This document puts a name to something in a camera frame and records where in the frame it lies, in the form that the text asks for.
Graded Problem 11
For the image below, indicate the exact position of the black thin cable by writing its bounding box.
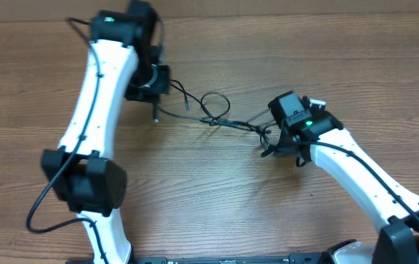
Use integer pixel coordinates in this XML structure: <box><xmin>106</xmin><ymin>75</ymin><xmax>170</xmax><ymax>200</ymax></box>
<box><xmin>152</xmin><ymin>78</ymin><xmax>280</xmax><ymax>146</ymax></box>

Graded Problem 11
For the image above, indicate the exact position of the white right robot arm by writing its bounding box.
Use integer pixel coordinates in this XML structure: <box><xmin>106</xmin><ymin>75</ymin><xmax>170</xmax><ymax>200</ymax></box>
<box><xmin>262</xmin><ymin>91</ymin><xmax>419</xmax><ymax>264</ymax></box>

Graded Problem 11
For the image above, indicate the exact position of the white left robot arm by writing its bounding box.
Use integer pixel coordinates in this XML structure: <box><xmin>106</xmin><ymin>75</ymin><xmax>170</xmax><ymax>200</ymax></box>
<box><xmin>40</xmin><ymin>1</ymin><xmax>170</xmax><ymax>263</ymax></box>

